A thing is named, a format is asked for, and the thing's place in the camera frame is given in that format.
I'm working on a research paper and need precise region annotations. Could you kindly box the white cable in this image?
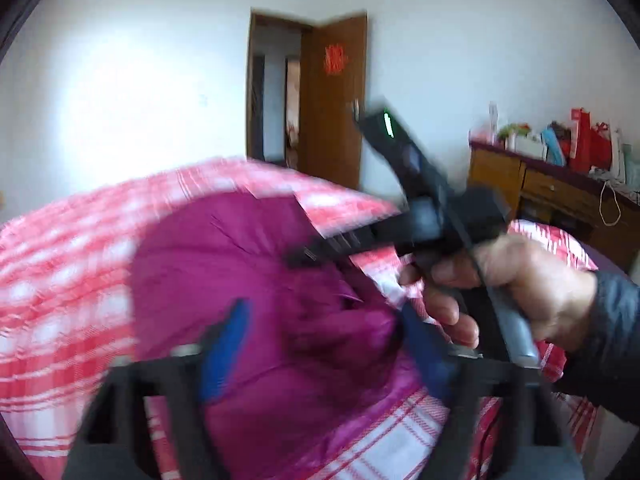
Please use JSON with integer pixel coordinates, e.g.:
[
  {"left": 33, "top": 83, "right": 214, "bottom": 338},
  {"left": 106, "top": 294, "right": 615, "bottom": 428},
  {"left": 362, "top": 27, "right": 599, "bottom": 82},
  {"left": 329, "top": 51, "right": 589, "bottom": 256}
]
[{"left": 599, "top": 180, "right": 622, "bottom": 227}]

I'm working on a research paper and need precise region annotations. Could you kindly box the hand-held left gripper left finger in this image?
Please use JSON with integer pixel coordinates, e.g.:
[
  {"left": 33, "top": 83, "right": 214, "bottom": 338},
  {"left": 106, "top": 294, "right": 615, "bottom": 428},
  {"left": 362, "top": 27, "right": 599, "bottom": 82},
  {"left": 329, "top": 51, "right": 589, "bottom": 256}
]
[{"left": 62, "top": 299, "right": 251, "bottom": 480}]

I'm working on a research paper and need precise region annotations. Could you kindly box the tall red gift bag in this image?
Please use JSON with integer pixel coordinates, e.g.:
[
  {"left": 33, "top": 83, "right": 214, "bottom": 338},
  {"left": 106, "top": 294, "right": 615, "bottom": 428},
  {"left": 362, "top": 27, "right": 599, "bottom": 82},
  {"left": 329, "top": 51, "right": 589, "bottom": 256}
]
[{"left": 570, "top": 107, "right": 593, "bottom": 173}]

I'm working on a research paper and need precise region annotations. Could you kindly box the white green box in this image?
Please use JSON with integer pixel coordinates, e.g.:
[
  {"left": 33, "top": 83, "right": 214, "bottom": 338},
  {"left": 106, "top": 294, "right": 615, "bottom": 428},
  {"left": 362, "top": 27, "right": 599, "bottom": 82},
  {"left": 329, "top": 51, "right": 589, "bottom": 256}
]
[{"left": 497, "top": 122, "right": 548, "bottom": 163}]

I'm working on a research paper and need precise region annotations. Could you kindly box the magenta down jacket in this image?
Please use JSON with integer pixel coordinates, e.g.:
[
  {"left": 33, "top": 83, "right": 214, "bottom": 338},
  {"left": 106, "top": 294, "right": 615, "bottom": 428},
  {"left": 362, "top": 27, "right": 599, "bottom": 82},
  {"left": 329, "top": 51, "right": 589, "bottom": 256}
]
[{"left": 127, "top": 195, "right": 466, "bottom": 480}]

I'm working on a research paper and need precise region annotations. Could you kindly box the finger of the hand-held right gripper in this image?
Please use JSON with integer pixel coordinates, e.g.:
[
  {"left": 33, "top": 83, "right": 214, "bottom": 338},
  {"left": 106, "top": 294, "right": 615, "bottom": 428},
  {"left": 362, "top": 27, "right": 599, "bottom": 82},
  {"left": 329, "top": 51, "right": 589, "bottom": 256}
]
[{"left": 282, "top": 222, "right": 401, "bottom": 268}]

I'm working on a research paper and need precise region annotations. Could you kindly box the red paper door decoration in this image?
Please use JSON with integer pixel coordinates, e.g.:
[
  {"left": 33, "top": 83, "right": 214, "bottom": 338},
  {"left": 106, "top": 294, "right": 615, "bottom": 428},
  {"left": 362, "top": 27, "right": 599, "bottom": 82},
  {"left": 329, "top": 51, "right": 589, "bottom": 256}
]
[{"left": 324, "top": 44, "right": 347, "bottom": 75}]

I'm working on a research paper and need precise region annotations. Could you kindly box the small red gift bag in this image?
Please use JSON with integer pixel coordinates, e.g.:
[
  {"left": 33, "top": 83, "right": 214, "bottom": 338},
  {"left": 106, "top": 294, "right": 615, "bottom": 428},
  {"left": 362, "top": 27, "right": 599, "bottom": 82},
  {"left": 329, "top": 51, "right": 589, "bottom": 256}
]
[{"left": 590, "top": 122, "right": 613, "bottom": 171}]

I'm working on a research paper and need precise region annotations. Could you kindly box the brown wooden door frame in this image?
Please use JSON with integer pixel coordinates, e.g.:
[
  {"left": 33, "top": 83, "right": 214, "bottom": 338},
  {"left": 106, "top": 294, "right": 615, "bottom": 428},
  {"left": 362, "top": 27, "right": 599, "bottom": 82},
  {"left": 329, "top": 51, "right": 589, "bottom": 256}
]
[{"left": 246, "top": 7, "right": 316, "bottom": 163}]

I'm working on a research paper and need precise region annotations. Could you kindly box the person's right forearm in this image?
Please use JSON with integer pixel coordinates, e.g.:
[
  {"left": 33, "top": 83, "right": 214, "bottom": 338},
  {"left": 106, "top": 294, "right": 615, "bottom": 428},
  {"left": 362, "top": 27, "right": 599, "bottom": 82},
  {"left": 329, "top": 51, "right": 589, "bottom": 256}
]
[{"left": 550, "top": 267, "right": 640, "bottom": 426}]

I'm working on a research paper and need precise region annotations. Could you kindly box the person's right hand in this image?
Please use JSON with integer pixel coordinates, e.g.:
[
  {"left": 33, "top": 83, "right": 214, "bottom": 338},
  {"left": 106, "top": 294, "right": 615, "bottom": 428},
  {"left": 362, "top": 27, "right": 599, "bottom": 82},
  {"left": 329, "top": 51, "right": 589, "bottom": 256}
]
[{"left": 400, "top": 234, "right": 598, "bottom": 348}]

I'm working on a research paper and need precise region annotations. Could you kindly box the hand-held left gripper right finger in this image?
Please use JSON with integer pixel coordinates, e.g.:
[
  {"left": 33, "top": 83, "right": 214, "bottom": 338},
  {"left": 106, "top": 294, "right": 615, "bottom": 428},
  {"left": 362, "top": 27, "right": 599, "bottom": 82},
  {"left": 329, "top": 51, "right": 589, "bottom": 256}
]
[{"left": 400, "top": 302, "right": 586, "bottom": 480}]

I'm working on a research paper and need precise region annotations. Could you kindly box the red plaid bed sheet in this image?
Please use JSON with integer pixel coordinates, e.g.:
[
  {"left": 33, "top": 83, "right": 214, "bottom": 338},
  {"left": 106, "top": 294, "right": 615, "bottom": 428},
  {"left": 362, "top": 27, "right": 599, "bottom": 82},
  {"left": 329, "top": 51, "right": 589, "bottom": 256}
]
[{"left": 0, "top": 156, "right": 601, "bottom": 480}]

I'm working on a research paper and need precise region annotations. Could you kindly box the brown wooden cabinet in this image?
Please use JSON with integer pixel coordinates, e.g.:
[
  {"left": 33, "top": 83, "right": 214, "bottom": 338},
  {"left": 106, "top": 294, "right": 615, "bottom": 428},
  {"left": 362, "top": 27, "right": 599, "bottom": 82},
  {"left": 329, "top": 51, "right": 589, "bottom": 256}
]
[{"left": 469, "top": 140, "right": 640, "bottom": 261}]

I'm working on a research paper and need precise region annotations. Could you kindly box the brown wooden door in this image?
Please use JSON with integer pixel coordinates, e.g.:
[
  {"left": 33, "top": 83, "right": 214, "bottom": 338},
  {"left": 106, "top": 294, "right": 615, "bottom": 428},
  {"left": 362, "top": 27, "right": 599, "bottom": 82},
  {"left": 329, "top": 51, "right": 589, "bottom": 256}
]
[{"left": 300, "top": 10, "right": 368, "bottom": 191}]

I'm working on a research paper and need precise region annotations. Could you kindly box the blue packet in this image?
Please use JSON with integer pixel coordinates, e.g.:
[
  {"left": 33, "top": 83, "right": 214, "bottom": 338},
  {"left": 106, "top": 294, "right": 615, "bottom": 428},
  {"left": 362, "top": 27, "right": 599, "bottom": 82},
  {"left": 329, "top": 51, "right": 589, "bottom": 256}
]
[{"left": 542, "top": 127, "right": 568, "bottom": 167}]

